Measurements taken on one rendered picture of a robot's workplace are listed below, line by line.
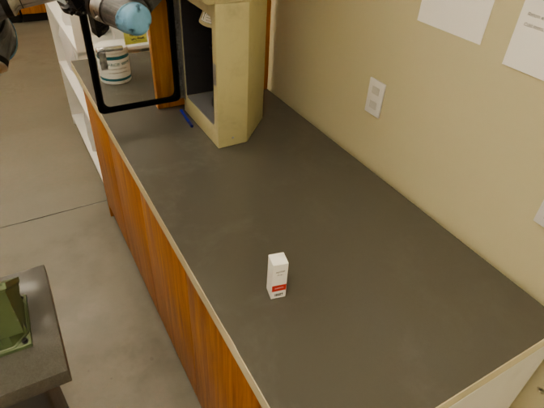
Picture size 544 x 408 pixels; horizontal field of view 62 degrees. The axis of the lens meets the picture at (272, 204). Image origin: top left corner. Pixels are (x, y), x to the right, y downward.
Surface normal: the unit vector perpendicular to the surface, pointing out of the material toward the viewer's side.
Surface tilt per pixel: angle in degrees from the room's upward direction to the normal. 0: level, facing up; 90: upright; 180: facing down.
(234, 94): 90
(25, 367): 0
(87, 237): 0
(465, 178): 90
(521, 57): 90
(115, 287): 0
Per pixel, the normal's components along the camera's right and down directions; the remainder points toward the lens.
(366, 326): 0.05, -0.79
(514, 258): -0.87, 0.27
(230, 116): 0.49, 0.55
